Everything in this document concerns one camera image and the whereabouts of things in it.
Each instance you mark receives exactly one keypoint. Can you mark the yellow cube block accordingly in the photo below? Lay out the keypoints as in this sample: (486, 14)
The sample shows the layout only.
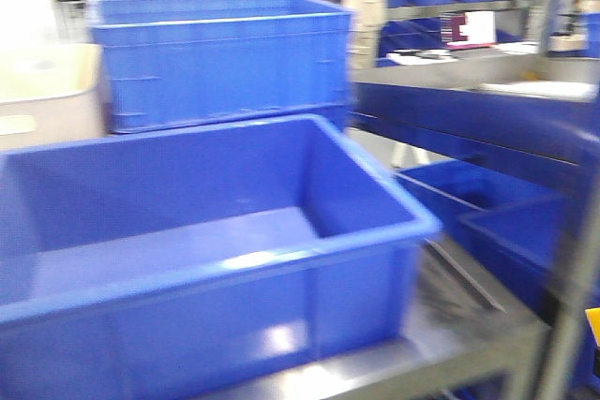
(593, 317)

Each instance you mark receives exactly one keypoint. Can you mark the blue bin on cart top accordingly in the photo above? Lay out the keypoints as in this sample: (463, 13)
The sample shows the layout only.
(169, 264)

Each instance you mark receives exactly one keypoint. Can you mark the blue bin lower right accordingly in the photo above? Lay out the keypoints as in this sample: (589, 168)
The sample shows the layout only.
(511, 226)

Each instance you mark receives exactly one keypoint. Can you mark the beige plastic bin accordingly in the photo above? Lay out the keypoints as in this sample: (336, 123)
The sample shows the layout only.
(52, 93)

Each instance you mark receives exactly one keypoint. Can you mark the large blue crate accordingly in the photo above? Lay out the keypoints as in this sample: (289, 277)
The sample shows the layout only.
(174, 63)

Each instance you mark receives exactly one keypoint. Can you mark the standing person beige clothes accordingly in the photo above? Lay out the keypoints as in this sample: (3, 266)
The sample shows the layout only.
(368, 2)

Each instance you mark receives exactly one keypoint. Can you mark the steel wheeled shelf cart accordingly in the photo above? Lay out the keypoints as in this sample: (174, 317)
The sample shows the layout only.
(463, 328)

